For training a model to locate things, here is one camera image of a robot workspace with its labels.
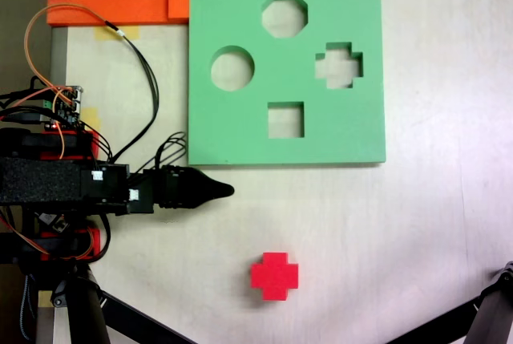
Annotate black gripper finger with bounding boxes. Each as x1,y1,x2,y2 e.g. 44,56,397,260
188,168,236,207

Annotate red cross columnar block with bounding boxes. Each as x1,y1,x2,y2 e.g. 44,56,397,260
250,251,301,302

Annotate green shape-hole board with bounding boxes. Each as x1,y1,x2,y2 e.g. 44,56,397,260
187,0,387,168

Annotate red and black clamp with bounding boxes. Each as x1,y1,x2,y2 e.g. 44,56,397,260
39,127,100,161
38,226,102,261

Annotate small yellow tape piece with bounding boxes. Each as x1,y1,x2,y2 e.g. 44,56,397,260
81,107,102,132

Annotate black circuit board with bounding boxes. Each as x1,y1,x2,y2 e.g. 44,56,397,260
36,211,68,235

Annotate green controller circuit board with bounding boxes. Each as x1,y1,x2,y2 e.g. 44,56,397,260
42,85,84,131

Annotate thin black tripod brace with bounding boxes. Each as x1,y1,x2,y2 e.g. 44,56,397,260
98,289,197,344
384,294,482,344

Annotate thick black tripod leg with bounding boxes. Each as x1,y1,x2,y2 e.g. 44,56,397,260
464,260,513,344
50,269,111,344

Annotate wide yellow tape strip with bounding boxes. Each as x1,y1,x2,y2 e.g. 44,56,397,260
94,26,140,42

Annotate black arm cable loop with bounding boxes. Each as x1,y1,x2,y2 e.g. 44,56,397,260
154,131,189,171

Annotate black cable with white connector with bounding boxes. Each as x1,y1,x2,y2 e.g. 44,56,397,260
103,18,160,163

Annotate black USB plug cable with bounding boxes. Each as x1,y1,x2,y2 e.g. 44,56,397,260
0,112,44,125

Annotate braided black white cable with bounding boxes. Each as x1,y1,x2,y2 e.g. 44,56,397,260
18,273,34,342

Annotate thin orange wire loop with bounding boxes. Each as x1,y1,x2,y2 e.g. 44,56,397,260
23,2,111,104

